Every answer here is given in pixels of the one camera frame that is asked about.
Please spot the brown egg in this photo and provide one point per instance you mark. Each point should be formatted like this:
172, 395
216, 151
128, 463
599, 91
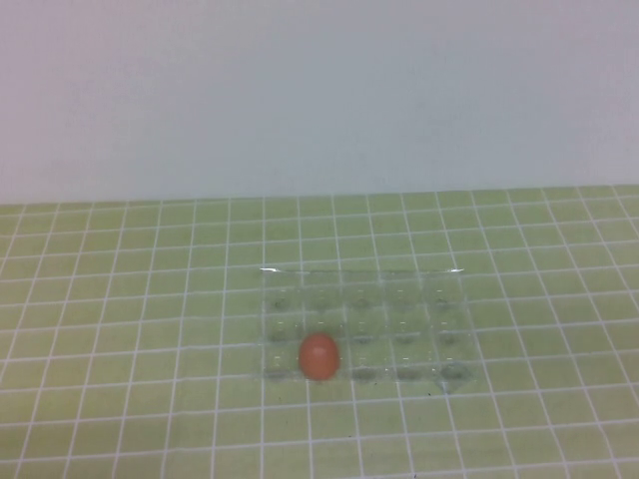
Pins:
319, 356

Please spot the clear plastic egg tray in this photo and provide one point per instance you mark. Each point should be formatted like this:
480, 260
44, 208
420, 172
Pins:
399, 319

